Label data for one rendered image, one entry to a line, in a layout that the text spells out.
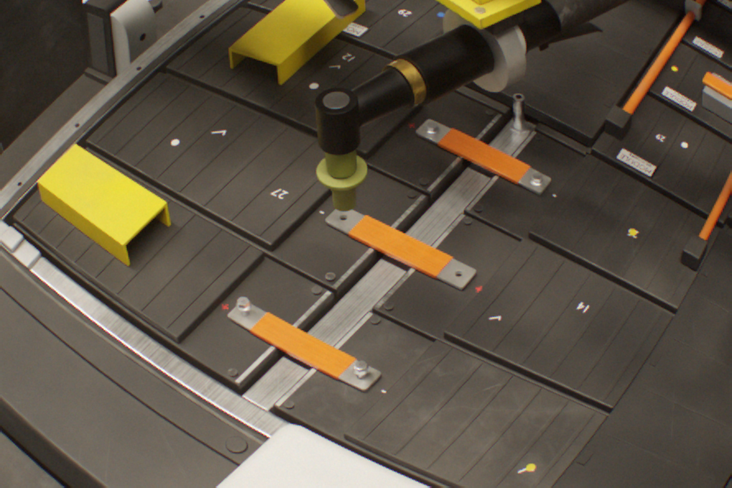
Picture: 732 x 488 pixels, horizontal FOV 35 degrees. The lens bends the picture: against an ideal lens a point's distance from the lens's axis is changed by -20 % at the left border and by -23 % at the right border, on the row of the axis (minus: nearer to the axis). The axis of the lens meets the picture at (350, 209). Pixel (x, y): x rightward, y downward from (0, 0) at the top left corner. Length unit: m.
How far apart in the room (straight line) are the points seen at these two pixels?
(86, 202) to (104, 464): 0.40
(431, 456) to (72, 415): 0.32
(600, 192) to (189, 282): 0.41
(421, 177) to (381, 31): 0.23
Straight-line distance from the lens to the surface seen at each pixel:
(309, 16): 1.51
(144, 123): 1.45
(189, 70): 1.51
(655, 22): 1.60
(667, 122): 1.44
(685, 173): 1.38
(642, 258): 1.28
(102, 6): 1.66
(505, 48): 1.15
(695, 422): 1.15
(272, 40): 1.48
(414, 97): 1.13
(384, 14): 1.55
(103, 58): 1.72
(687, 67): 1.54
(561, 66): 1.48
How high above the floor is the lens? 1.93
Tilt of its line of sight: 45 degrees down
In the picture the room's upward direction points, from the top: 5 degrees counter-clockwise
